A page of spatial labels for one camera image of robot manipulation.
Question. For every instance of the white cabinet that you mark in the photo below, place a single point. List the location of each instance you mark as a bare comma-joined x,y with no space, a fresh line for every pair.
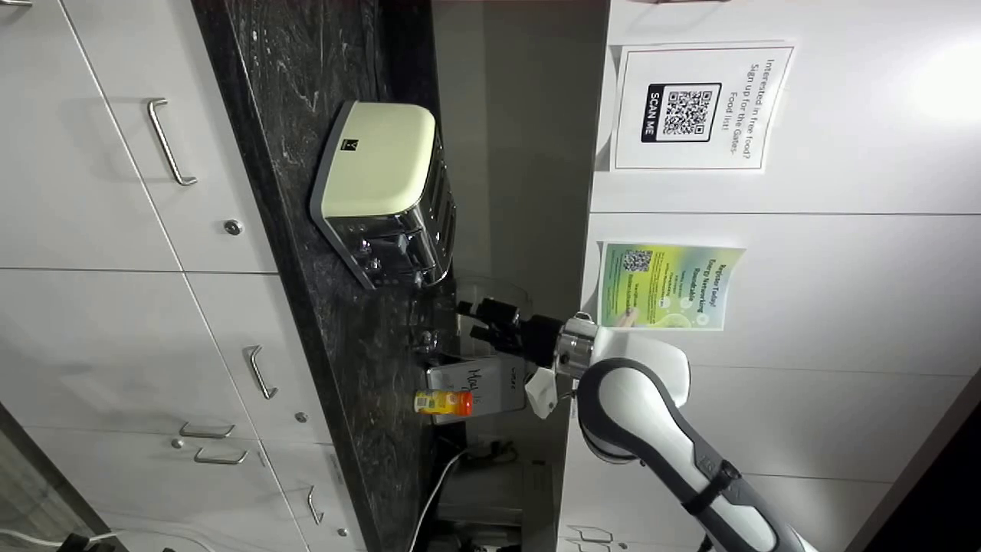
843,268
115,307

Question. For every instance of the white paper notice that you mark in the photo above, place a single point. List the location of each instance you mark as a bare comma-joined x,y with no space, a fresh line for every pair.
701,107

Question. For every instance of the silver box with handwriting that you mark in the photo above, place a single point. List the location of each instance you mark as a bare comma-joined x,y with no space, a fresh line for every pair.
475,383

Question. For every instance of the yellow bottle with orange cap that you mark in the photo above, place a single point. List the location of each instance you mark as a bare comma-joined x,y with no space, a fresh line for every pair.
441,402

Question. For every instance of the clear glass jar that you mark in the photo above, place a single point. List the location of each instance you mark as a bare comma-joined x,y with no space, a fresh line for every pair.
498,293

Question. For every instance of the white lower cabinet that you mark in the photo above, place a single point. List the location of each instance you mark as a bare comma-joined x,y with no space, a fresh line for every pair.
115,307

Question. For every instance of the cabinet door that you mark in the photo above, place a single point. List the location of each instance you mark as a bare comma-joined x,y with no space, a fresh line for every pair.
230,337
138,215

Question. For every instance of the green paper flyer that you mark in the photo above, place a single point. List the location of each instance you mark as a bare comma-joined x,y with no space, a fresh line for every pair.
670,285

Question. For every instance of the white upper cabinet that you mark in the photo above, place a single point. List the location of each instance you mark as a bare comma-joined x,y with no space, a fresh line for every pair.
843,268

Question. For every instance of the grey appliance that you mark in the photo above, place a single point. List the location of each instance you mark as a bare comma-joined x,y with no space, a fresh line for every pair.
498,494

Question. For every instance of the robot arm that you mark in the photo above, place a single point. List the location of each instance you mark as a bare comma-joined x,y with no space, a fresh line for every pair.
651,414

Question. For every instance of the cream and chrome toaster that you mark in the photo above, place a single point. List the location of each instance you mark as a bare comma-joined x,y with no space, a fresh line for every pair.
379,165

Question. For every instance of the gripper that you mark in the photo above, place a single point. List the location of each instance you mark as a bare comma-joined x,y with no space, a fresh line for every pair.
541,337

